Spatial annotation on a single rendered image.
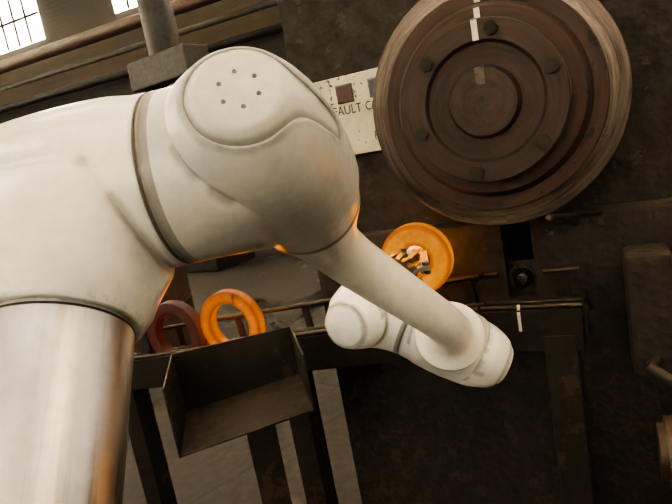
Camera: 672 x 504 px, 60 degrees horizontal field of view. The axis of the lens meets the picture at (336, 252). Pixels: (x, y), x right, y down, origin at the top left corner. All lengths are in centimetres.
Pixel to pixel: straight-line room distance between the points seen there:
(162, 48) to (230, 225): 643
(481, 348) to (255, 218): 54
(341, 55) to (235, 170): 106
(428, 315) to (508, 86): 48
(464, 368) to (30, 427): 64
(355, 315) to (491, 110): 44
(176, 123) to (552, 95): 79
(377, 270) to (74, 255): 36
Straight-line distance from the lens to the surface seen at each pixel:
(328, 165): 39
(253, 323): 148
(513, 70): 108
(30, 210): 41
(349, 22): 141
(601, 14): 115
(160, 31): 685
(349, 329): 88
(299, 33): 146
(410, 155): 118
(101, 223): 40
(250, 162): 36
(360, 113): 136
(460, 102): 107
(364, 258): 63
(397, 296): 69
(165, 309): 162
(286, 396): 124
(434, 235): 122
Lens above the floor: 108
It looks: 10 degrees down
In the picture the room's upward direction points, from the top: 10 degrees counter-clockwise
